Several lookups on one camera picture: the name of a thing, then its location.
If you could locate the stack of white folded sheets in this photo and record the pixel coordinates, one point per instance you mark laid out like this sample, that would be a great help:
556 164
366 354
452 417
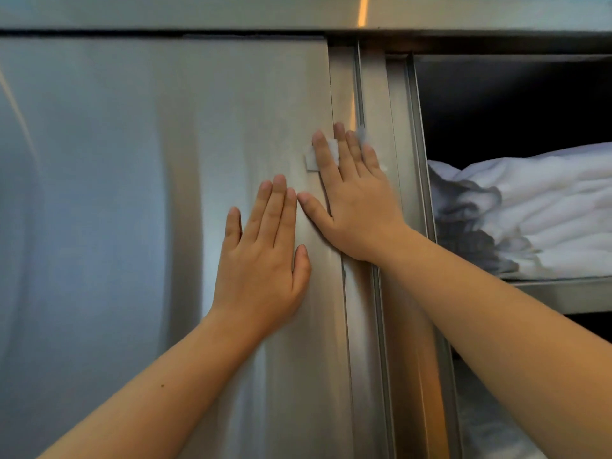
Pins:
483 425

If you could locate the stack of white folded towels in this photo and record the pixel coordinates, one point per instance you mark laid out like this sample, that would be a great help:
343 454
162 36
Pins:
550 210

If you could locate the white wet wipe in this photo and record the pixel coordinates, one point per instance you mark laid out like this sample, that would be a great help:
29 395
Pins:
311 160

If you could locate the person's left forearm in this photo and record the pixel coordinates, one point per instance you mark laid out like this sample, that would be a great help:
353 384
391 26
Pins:
158 401

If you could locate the person's right hand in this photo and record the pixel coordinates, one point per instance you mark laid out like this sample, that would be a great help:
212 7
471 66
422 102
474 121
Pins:
363 215

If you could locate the person's left hand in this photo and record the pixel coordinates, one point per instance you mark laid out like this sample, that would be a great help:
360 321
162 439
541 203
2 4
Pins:
260 282

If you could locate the stainless steel cabinet door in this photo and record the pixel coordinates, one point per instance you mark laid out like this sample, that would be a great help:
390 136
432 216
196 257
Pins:
119 186
401 114

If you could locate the person's right forearm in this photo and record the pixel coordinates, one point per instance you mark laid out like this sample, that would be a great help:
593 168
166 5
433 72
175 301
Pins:
516 339

